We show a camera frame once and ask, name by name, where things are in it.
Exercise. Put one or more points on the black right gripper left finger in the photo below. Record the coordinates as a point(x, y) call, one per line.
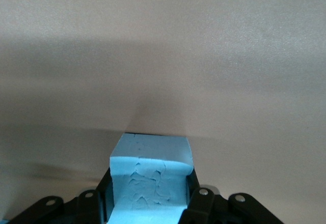
point(89, 206)

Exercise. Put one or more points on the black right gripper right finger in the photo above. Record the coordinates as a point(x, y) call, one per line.
point(203, 206)

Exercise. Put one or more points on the blue foam cube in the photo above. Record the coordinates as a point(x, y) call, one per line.
point(150, 163)

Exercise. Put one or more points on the brown table mat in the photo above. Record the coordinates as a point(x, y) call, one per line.
point(178, 56)

